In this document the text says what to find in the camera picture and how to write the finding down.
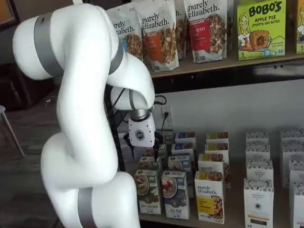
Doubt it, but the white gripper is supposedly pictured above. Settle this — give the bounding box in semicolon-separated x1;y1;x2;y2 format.
128;114;162;164

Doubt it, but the blue flax plus oatmeal box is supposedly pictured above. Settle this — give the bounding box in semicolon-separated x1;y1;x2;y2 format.
171;142;195;157
161;170;190;220
167;153;198;199
175;132;197;144

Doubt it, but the green apple cinnamon oatmeal box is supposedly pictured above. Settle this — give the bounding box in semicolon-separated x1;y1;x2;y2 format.
155;129;174;145
139;155;162;171
134;169;162;216
142;143;167;158

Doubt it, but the yellow purely elizabeth box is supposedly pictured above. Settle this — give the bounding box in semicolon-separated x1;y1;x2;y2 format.
198;153;231;189
206;132;229;145
194;171;226;225
204;142;230;156

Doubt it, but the white organic pantry box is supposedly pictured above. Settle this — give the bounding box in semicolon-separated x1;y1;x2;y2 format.
280;141;304;188
288;160;304;188
244;178;275;228
279;129;304;144
246;142;271;162
291;182;304;228
246;159;274;182
246;130;269;144

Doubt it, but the green Bobo's apple pie box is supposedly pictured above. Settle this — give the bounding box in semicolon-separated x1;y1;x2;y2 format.
237;0;286;60

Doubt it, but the yellow-green Bobo's box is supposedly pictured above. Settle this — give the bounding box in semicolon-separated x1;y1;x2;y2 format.
295;0;304;55

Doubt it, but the orange label granola bag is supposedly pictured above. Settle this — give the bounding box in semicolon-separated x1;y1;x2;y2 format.
133;0;180;72

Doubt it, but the blue label granola bag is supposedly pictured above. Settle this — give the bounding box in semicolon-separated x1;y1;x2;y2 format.
105;6;143;63

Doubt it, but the white granola bag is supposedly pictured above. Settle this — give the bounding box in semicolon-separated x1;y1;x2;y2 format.
174;0;190;60

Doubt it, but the red label granola bag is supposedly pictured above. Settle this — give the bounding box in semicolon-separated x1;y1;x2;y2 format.
183;0;228;64

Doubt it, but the dark brown armchair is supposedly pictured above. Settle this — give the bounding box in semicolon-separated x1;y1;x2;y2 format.
0;63;57;111

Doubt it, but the metal leg stool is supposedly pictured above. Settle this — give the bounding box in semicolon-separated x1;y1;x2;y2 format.
0;105;26;159

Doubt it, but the white wall outlet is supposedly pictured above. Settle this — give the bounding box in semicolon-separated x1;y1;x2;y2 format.
161;106;173;126

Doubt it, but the black plug cable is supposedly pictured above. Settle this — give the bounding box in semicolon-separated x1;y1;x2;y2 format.
154;95;170;143

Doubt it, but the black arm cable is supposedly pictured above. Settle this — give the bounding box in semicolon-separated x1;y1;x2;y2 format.
105;85;130;124

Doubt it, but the framed wall picture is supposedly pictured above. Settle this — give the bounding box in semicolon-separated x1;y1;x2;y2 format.
0;0;20;26

